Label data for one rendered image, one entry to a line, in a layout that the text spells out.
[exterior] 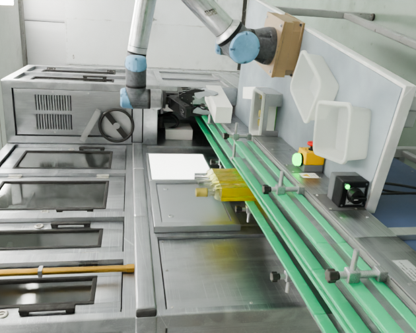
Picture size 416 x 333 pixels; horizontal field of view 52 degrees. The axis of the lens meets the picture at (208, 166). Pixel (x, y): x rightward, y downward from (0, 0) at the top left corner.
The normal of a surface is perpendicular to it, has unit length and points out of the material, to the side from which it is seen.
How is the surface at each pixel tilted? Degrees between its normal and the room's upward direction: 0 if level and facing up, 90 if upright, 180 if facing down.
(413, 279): 90
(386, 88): 0
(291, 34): 90
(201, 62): 89
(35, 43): 90
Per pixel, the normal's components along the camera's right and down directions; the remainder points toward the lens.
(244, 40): 0.29, 0.47
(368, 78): -0.98, 0.00
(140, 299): 0.07, -0.94
